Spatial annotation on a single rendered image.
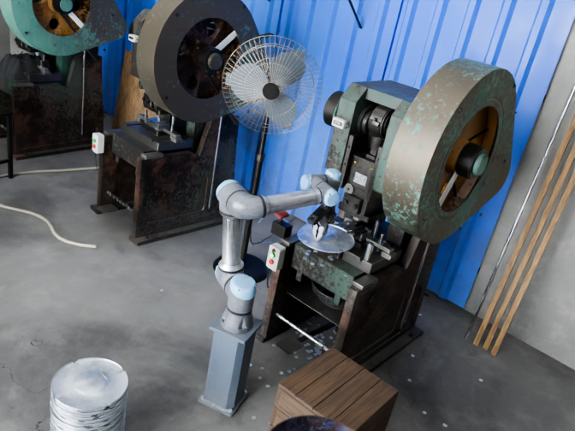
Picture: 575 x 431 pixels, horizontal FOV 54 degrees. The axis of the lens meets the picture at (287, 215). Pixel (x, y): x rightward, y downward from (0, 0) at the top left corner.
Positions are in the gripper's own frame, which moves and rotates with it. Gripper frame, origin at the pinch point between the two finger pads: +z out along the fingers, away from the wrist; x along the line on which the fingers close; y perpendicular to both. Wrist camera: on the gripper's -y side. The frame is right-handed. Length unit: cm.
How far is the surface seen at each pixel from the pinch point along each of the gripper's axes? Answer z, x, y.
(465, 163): -54, -48, 27
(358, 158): -36.5, 4.2, 26.6
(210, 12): -81, 131, 33
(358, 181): -25.5, 0.3, 26.4
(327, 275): 22.5, -4.4, 11.1
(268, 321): 65, 22, 5
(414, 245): 7, -25, 58
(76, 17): -43, 308, 47
